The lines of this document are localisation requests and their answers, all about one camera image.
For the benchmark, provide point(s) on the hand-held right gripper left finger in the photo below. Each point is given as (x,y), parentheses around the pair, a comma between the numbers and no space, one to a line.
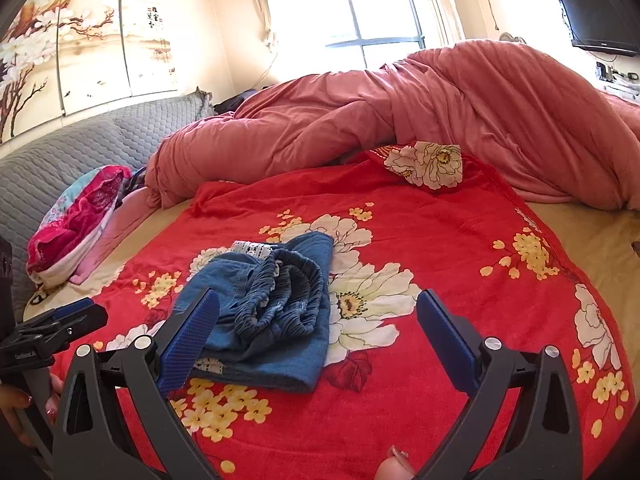
(192,340)

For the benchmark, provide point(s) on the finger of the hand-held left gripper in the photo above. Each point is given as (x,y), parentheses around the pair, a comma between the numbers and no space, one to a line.
(75,317)

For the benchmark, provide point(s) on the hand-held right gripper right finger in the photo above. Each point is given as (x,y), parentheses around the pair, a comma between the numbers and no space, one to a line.
(447,340)

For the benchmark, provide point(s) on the blue denim pants lace trim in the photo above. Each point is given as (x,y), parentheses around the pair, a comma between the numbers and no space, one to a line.
(290,310)

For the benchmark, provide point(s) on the person's left hand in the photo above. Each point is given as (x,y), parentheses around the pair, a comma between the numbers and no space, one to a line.
(10,407)

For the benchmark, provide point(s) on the person's right hand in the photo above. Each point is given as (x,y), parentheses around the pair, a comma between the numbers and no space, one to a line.
(392,467)

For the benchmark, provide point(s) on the red floral blanket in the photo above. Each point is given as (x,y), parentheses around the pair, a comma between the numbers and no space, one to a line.
(450,260)

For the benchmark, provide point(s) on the pink floral pillow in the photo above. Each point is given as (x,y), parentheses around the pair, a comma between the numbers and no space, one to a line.
(75,220)

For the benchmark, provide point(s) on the plain pink pillow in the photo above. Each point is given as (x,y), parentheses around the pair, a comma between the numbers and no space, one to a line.
(120,220)

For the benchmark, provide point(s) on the grey quilted headboard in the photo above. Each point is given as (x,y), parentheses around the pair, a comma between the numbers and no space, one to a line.
(75,150)

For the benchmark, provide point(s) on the brown thing on sheet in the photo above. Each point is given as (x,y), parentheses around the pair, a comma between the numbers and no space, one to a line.
(636,250)

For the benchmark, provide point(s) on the pink duvet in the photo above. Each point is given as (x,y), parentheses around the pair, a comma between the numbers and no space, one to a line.
(450,100)

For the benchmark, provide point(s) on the dark cloth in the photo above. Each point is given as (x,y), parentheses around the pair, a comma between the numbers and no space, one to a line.
(232,102)

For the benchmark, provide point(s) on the clutter on white shelf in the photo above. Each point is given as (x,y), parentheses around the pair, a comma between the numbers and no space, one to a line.
(617,77)

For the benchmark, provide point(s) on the beige curtain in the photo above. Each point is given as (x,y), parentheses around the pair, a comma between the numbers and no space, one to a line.
(262,10)

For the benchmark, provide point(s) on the window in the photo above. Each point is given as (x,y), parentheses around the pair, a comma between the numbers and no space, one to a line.
(370,5)

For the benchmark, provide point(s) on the floral wall painting panel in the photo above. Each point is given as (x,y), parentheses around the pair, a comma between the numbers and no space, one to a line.
(30,75)
(92,55)
(150,45)

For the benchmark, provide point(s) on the black wall television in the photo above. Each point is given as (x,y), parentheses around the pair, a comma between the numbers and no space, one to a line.
(597,17)

